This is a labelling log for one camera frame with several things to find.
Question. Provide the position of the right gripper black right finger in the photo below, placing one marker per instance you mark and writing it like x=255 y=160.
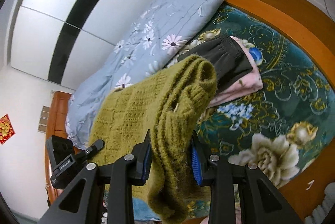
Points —
x=260 y=201

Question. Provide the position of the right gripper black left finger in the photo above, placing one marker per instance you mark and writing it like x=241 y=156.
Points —
x=82 y=199

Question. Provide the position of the olive green knitted sweater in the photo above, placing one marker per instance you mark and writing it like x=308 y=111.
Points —
x=166 y=107

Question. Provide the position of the teal floral bed blanket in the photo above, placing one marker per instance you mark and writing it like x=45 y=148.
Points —
x=282 y=127

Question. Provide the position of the pink folded garment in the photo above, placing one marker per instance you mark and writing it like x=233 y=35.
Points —
x=246 y=85

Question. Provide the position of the black pleated folded garment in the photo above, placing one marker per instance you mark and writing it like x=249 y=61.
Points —
x=228 y=58

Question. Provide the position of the white wardrobe with black stripe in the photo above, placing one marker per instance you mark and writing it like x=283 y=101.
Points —
x=66 y=41

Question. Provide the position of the light blue floral quilt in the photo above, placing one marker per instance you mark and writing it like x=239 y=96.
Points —
x=153 y=40

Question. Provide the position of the red wall decoration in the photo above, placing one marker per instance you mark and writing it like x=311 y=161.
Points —
x=6 y=129

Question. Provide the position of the orange wooden bed frame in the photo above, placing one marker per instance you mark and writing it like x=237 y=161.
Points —
x=313 y=31

